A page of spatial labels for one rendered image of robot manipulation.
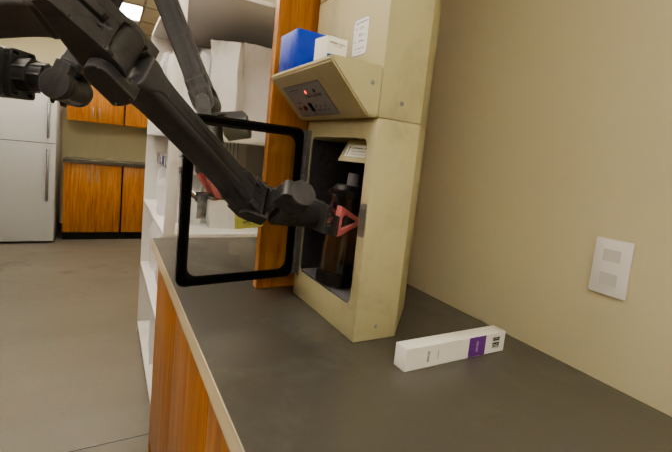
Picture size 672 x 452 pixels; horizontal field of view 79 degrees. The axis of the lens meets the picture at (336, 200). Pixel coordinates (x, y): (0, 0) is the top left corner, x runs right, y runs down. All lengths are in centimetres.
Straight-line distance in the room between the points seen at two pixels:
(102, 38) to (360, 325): 68
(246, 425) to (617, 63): 95
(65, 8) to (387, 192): 60
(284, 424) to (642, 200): 76
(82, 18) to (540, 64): 94
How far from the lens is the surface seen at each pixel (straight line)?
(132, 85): 65
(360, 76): 81
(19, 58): 134
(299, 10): 119
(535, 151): 109
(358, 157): 91
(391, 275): 90
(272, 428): 66
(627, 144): 100
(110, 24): 65
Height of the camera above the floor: 133
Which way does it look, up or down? 6 degrees down
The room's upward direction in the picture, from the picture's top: 6 degrees clockwise
